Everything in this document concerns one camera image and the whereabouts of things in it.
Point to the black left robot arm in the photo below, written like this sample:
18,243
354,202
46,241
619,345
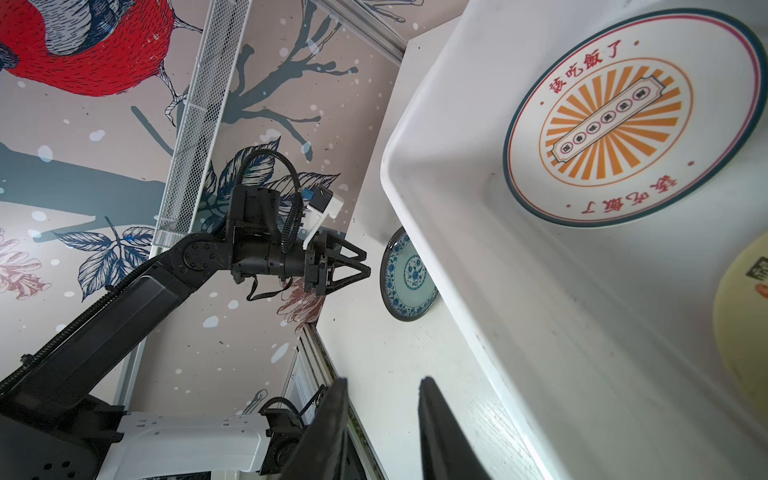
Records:
52,427

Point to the cream yellow plate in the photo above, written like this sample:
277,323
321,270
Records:
740,323

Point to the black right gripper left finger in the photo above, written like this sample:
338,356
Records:
322,450

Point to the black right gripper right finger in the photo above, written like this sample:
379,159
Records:
445,451

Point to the white plate orange sunburst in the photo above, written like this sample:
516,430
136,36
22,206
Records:
636,117

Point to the aluminium frame post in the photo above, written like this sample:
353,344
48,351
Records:
361,19

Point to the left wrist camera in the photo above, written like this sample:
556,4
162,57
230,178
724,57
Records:
320,203

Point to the white plastic bin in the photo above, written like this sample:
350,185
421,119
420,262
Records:
598,341

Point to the green blue floral plate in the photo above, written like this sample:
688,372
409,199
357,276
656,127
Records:
407,290

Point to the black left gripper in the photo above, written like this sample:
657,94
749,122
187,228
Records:
319,276

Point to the white wire mesh shelf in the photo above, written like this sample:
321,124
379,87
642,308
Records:
211,79

